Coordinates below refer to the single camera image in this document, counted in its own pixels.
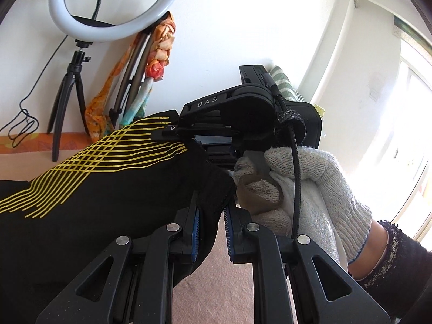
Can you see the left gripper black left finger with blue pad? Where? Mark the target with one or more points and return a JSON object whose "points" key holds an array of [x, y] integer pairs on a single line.
{"points": [[132, 279]]}

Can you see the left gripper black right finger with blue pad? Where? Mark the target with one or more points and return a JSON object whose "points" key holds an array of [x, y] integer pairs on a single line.
{"points": [[295, 280]]}

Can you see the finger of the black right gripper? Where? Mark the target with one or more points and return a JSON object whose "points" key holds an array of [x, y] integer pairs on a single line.
{"points": [[165, 116], [173, 132]]}

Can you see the black sport pants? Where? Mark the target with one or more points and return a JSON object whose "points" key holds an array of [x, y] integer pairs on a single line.
{"points": [[54, 225]]}

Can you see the right forearm, black sleeve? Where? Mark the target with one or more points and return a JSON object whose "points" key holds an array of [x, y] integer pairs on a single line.
{"points": [[401, 282]]}

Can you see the white knit gloved right hand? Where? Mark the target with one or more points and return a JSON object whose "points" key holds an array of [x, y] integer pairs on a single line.
{"points": [[329, 212]]}

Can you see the green white patterned pillow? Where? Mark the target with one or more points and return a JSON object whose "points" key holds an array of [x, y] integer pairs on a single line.
{"points": [[284, 84]]}

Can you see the folded black tripod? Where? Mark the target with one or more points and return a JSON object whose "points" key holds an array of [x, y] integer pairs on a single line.
{"points": [[131, 78]]}

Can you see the orange floral fabric bundle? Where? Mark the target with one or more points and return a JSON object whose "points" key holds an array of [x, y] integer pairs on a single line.
{"points": [[157, 55]]}

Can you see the pink bed blanket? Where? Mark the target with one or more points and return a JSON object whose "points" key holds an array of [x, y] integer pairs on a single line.
{"points": [[213, 291]]}

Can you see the black tripod stand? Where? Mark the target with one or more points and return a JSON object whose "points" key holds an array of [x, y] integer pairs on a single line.
{"points": [[72, 79]]}

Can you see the orange floral bed sheet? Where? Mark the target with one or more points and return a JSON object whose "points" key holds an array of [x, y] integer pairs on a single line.
{"points": [[43, 142]]}

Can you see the white ring light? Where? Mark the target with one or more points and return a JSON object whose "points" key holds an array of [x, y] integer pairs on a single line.
{"points": [[124, 18]]}

